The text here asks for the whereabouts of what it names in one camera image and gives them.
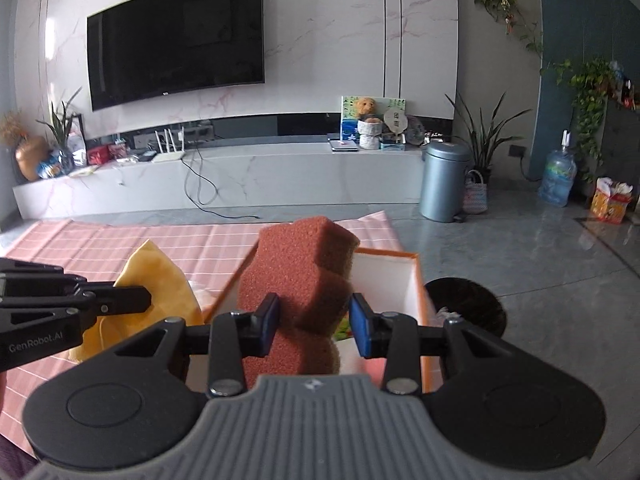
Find black cable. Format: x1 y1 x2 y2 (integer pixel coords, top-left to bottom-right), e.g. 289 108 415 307
182 149 261 221

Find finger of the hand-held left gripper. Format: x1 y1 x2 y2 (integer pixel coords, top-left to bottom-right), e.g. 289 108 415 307
0 280 153 322
0 257 90 292

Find teddy bear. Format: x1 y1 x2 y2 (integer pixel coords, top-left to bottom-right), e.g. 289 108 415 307
355 97 384 151

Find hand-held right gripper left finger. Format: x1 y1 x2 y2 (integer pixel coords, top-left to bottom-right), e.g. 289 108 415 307
102 293 281 400

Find red box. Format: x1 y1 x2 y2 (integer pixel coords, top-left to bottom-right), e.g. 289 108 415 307
87 143 114 166

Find brown sponge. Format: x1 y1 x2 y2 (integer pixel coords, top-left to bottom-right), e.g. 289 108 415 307
237 216 361 377

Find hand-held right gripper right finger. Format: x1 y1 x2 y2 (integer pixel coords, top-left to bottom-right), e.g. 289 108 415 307
348 292 521 396

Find white router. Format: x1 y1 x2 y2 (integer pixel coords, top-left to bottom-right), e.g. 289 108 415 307
151 129 186 164

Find yellow cloth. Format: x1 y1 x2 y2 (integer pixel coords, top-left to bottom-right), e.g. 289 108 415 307
67 239 205 364

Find woven basket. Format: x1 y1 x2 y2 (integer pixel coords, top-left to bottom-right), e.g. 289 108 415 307
462 170 489 215

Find green plant in glass vase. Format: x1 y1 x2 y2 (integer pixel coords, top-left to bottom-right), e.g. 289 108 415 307
36 87 84 177

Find orange storage box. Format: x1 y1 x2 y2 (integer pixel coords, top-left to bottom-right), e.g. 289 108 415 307
185 247 439 394

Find blue-grey trash can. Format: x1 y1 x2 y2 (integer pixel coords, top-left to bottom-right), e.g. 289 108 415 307
418 141 473 224

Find black television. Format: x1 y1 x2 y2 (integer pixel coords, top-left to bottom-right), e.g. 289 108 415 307
87 0 266 112

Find blue water bottle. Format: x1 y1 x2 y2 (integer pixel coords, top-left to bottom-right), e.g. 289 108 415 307
537 130 578 208

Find black round fuzzy object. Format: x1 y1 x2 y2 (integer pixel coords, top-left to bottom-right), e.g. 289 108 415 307
424 278 507 342

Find pink checkered blanket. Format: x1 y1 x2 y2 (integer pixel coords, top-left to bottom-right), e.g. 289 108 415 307
0 208 407 455

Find orange gift bag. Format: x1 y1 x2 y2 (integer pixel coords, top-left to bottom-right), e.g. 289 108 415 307
590 177 634 225

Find trailing vine plant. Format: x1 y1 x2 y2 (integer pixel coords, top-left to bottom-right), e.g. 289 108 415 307
470 0 544 57

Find dried flowers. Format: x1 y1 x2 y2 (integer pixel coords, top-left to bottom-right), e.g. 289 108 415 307
0 110 29 147

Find white marble TV console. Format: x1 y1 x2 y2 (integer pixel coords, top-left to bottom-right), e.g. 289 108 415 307
12 139 427 221

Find round paper fan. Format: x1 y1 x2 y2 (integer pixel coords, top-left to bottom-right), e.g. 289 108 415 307
382 105 409 144

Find hanging pothos plant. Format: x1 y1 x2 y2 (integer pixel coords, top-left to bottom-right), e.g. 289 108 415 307
541 57 619 184

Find potted long-leaf plant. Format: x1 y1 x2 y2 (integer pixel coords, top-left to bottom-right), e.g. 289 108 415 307
444 91 532 184

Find brown ceramic vase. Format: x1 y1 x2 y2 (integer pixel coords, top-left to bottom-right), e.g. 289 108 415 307
15 136 51 183

